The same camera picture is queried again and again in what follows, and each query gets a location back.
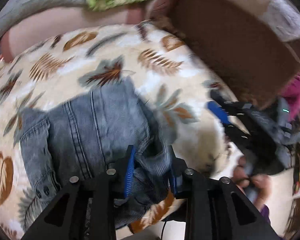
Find blue denim jeans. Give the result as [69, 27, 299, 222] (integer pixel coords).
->
[20, 78, 172, 228]

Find leaf pattern cream blanket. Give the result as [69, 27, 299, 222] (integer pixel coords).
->
[0, 23, 240, 239]

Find person right hand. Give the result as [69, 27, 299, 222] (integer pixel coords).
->
[232, 156, 272, 212]

